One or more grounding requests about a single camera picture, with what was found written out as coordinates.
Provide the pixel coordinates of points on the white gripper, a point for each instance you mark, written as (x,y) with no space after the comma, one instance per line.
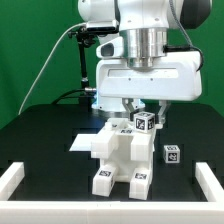
(173,77)

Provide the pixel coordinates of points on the white tagged cube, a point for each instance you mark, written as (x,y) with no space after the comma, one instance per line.
(171,154)
(144,121)

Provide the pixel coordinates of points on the white chair seat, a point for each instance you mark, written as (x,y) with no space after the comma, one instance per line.
(133,155)

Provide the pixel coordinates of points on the white chair back frame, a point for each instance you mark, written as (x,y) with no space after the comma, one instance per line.
(104,142)

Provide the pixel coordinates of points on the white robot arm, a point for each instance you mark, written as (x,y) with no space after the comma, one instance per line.
(136,61)

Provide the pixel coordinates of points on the white U-shaped fence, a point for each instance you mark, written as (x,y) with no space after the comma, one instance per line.
(211,211)

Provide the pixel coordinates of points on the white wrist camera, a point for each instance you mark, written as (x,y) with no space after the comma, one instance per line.
(113,49)

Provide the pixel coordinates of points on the white marker base plate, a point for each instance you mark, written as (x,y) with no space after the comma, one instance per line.
(82,143)

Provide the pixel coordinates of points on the black camera stand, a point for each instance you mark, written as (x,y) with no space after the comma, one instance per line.
(84,40)

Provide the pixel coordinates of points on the white rear camera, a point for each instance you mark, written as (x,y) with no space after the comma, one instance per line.
(102,26)

